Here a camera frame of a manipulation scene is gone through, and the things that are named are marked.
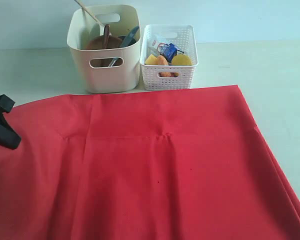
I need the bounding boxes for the stainless steel cup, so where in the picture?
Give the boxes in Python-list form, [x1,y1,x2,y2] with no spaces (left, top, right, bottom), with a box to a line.
[118,35,137,48]

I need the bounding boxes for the yellow lemon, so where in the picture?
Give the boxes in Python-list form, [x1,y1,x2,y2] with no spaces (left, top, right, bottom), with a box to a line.
[171,54,192,66]

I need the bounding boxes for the orange fried food piece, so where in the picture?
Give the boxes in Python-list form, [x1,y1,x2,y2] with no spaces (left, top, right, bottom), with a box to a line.
[156,55,169,66]

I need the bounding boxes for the white perforated basket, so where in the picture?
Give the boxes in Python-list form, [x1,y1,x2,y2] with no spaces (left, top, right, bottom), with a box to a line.
[139,24,198,91]

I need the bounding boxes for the dark wooden spoon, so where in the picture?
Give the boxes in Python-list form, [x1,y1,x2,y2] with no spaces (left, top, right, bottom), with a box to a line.
[102,24,110,50]

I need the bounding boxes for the brown wooden plate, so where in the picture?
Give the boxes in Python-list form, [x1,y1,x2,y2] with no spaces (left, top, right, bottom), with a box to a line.
[85,35,123,68]

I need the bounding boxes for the yellow cheese wedge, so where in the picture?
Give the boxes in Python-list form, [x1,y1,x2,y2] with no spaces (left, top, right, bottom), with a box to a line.
[144,54,158,65]

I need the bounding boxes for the cream plastic bin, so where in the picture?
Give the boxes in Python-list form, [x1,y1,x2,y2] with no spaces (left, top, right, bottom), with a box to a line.
[67,4,141,94]

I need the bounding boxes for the red tablecloth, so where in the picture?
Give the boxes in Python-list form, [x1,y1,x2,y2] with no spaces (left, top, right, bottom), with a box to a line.
[0,85,300,240]

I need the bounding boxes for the steel table knife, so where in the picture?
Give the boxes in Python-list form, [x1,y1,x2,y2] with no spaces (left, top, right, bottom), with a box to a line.
[108,25,140,67]

